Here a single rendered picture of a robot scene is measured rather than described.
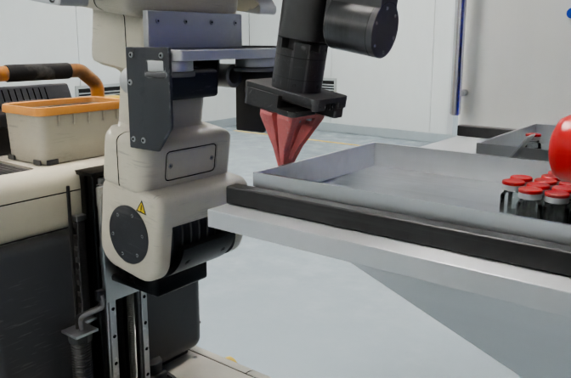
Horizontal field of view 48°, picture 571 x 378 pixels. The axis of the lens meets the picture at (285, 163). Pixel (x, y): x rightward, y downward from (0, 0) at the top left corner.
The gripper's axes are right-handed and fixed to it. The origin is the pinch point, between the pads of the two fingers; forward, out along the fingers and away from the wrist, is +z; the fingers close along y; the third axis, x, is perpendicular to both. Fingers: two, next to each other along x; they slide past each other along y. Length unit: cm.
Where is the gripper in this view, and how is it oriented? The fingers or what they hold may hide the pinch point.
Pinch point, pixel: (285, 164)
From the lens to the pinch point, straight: 74.7
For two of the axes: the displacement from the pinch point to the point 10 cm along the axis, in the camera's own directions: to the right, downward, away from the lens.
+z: -1.3, 9.5, 3.0
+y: 7.8, 2.9, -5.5
